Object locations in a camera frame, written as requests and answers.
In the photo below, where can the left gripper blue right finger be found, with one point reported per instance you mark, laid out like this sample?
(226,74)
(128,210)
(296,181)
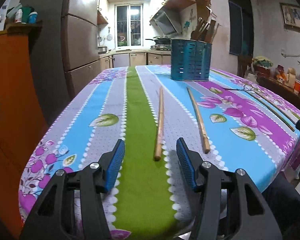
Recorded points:
(248,215)

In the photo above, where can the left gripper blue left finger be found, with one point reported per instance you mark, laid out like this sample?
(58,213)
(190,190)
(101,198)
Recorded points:
(53,214)

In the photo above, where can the wooden chopstick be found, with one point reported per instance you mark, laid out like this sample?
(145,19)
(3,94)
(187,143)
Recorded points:
(201,127)
(158,146)
(214,33)
(210,32)
(195,33)
(203,31)

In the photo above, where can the kitchen window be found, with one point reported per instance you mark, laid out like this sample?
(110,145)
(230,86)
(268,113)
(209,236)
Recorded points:
(129,25)

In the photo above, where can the dark wooden side table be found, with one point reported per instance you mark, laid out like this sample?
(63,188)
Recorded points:
(280,89)

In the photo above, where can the flower pot with cloth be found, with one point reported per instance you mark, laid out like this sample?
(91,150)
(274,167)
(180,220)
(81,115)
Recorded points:
(262,65)

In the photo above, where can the floral striped tablecloth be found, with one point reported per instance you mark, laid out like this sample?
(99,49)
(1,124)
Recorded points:
(247,126)

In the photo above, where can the wooden chair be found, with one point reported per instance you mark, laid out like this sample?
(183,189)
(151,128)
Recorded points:
(244,62)

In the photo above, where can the orange wooden cabinet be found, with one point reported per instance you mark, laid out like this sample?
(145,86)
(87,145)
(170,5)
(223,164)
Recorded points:
(21,119)

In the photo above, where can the framed elephant picture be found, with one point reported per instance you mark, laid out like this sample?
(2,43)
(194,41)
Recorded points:
(291,16)

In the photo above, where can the brown refrigerator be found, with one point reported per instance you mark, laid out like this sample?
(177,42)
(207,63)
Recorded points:
(64,57)

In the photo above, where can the silver toaster appliance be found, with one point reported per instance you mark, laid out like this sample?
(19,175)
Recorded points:
(102,49)

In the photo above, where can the dark night window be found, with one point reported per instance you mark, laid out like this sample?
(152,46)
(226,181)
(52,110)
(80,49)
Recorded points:
(241,27)

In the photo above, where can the metal perforated utensil holder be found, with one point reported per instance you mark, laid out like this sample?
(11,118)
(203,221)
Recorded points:
(190,60)

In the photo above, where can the black wok on stove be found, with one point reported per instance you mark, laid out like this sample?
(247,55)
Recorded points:
(160,40)

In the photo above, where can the range hood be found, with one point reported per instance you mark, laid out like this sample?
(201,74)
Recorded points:
(168,21)

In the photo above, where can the blue capped bottle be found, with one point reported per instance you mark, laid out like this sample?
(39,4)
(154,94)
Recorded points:
(32,17)

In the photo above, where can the white bottle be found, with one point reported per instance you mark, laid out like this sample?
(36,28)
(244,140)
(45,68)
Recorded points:
(18,16)

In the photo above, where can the green container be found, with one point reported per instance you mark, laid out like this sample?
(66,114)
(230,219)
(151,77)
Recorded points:
(26,12)

